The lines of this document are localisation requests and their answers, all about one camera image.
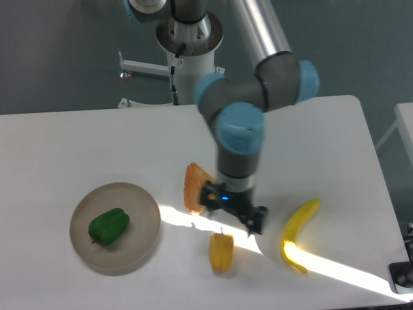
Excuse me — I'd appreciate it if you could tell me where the yellow banana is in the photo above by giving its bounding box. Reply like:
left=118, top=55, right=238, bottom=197
left=279, top=198, right=321, bottom=274

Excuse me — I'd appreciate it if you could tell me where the black device at table edge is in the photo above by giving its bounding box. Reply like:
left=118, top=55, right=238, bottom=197
left=388, top=221, right=413, bottom=295

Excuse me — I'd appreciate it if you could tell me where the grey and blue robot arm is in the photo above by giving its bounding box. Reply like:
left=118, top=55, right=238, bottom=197
left=123, top=1, right=319, bottom=234

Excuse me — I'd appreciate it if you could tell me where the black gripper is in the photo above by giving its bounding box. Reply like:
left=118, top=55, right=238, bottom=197
left=199, top=181, right=268, bottom=236

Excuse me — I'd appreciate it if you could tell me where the white side table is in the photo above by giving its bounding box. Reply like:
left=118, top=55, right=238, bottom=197
left=375, top=103, right=413, bottom=160

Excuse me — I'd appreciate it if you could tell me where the orange triangular bread pastry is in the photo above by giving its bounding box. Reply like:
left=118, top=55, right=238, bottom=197
left=183, top=162, right=217, bottom=216

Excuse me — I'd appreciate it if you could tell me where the green bell pepper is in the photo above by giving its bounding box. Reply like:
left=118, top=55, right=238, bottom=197
left=88, top=208, right=130, bottom=247

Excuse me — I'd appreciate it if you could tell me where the yellow bell pepper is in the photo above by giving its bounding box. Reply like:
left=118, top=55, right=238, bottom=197
left=209, top=230, right=234, bottom=273

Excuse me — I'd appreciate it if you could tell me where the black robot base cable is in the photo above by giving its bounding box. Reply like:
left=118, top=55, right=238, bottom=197
left=170, top=42, right=186, bottom=106

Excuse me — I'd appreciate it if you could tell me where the beige round plate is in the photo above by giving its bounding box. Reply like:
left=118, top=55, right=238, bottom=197
left=69, top=182, right=161, bottom=276

